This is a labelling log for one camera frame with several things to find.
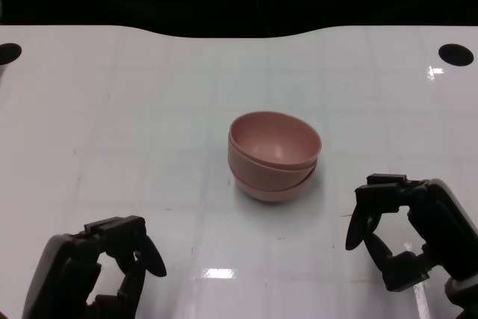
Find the black round table grommet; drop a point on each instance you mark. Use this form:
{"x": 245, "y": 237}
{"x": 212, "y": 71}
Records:
{"x": 455, "y": 55}
{"x": 8, "y": 54}

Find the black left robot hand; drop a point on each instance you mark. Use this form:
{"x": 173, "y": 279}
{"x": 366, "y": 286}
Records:
{"x": 59, "y": 270}

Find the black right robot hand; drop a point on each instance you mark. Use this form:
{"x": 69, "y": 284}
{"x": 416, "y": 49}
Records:
{"x": 444, "y": 229}

